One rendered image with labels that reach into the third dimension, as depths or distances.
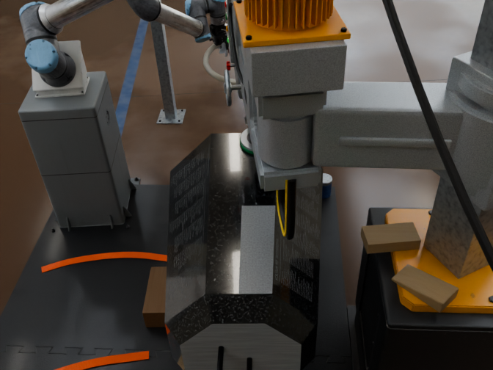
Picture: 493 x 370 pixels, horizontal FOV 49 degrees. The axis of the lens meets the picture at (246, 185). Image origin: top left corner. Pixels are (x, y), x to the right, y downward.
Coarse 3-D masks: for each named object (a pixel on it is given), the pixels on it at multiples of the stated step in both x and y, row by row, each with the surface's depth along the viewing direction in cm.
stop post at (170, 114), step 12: (156, 24) 371; (156, 36) 376; (156, 48) 382; (156, 60) 388; (168, 60) 392; (168, 72) 394; (168, 84) 401; (168, 96) 407; (168, 108) 414; (168, 120) 418; (180, 120) 417
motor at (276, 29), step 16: (240, 0) 156; (256, 0) 137; (272, 0) 137; (288, 0) 133; (304, 0) 134; (320, 0) 137; (240, 16) 150; (256, 16) 140; (272, 16) 140; (288, 16) 136; (304, 16) 139; (320, 16) 139; (336, 16) 147; (240, 32) 144; (256, 32) 141; (272, 32) 141; (288, 32) 140; (304, 32) 140; (320, 32) 140; (336, 32) 139
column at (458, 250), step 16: (480, 32) 148; (480, 48) 150; (448, 192) 181; (448, 208) 184; (480, 208) 170; (432, 224) 195; (448, 224) 187; (464, 224) 179; (432, 240) 198; (448, 240) 189; (464, 240) 182; (448, 256) 192; (464, 256) 184; (480, 256) 188; (464, 272) 190
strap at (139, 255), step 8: (88, 256) 310; (96, 256) 310; (104, 256) 310; (112, 256) 310; (120, 256) 310; (128, 256) 309; (136, 256) 309; (144, 256) 309; (152, 256) 309; (160, 256) 308; (48, 264) 307; (56, 264) 307; (64, 264) 306; (136, 352) 261; (144, 352) 261; (88, 360) 258; (96, 360) 258; (104, 360) 258; (112, 360) 258; (120, 360) 258; (128, 360) 258; (64, 368) 256; (72, 368) 256; (80, 368) 256; (88, 368) 255
